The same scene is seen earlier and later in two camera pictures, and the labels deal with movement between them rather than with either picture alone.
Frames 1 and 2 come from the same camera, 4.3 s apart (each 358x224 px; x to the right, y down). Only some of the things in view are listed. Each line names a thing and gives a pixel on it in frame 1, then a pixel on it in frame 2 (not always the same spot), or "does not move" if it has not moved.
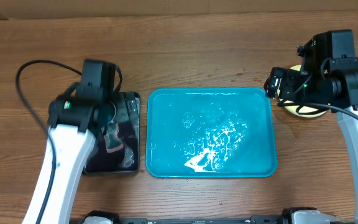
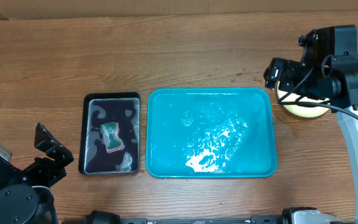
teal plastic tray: x=210 y=132 does not move
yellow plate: x=292 y=110 does not move
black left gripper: x=123 y=113 -> x=54 y=150
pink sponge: x=112 y=140 does not move
